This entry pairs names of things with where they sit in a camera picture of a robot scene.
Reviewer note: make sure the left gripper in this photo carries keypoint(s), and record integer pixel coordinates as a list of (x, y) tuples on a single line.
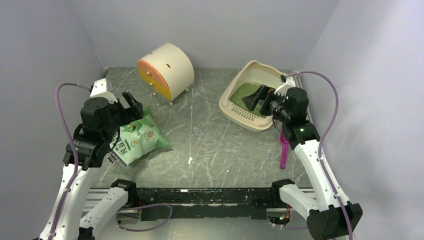
[(134, 112)]

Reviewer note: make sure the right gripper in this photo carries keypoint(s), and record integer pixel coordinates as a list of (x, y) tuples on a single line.
[(252, 100)]

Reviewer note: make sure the beige litter box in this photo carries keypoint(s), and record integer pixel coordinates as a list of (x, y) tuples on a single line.
[(257, 72)]

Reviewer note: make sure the green cat litter bag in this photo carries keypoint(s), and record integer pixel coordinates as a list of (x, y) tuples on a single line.
[(135, 140)]

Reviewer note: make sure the magenta litter scoop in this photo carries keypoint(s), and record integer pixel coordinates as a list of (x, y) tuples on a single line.
[(285, 149)]

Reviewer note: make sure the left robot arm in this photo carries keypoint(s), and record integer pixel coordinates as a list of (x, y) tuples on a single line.
[(91, 141)]

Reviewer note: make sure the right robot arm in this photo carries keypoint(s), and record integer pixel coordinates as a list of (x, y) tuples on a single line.
[(330, 214)]

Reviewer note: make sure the green litter pellets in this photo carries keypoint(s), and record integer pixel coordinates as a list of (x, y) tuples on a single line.
[(244, 90)]

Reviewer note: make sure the round beige drawer cabinet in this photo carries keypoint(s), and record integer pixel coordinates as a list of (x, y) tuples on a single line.
[(167, 71)]

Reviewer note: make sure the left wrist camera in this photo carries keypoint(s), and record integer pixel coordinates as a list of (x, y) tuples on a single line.
[(102, 89)]

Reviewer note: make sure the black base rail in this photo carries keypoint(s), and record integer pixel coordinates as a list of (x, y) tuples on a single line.
[(256, 203)]

